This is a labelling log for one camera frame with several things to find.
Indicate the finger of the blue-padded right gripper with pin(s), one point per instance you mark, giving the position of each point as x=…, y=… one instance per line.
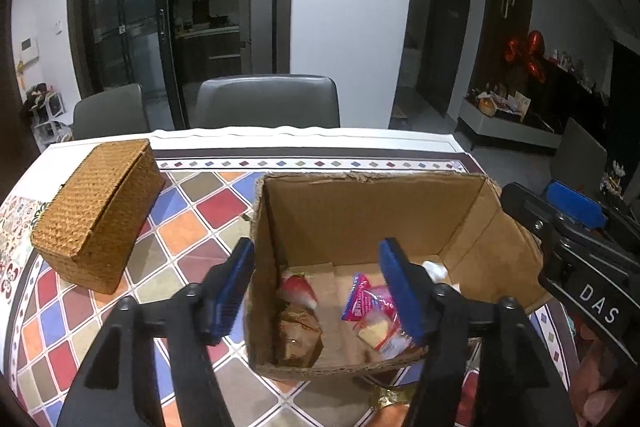
x=518, y=383

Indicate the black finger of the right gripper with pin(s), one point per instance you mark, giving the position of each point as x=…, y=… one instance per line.
x=540, y=218

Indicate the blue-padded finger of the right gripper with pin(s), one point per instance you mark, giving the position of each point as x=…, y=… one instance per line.
x=575, y=205

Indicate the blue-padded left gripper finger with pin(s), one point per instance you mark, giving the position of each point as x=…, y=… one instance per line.
x=116, y=383

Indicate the clear-wrapped yellow cake slice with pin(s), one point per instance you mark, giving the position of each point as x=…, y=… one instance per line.
x=382, y=335

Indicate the pink snack packet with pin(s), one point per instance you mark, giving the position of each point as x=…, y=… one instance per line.
x=364, y=297

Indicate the beige crinkled snack bag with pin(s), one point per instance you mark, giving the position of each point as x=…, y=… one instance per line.
x=299, y=337

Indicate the red white snack packet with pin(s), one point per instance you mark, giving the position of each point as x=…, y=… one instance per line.
x=294, y=288

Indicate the dark chocolate bar wrapper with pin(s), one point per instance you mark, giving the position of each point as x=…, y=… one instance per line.
x=438, y=273

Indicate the person's right hand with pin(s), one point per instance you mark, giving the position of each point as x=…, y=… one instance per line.
x=604, y=391

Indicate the grey chair right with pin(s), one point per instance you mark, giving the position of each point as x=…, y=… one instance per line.
x=579, y=161

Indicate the white low tv cabinet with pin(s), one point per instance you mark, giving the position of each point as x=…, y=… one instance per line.
x=484, y=127

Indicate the gold foil snack packet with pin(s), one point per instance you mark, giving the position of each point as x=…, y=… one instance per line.
x=382, y=397

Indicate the red heart balloons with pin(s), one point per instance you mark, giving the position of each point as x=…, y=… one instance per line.
x=528, y=52

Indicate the woven wicker box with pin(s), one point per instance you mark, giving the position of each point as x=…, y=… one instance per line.
x=87, y=233

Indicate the grey dining chair centre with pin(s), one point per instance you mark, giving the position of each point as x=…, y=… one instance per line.
x=268, y=101

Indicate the grey dining chair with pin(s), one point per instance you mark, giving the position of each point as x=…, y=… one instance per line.
x=268, y=101
x=117, y=111

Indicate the grey dining chair left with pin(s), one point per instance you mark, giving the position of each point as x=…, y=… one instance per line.
x=117, y=111

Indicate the white shelf with clutter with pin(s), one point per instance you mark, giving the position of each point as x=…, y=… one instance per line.
x=44, y=113

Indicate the glass sliding door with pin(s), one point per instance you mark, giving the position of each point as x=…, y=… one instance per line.
x=119, y=42

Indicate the white wall intercom panel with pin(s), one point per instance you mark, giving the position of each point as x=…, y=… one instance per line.
x=29, y=50

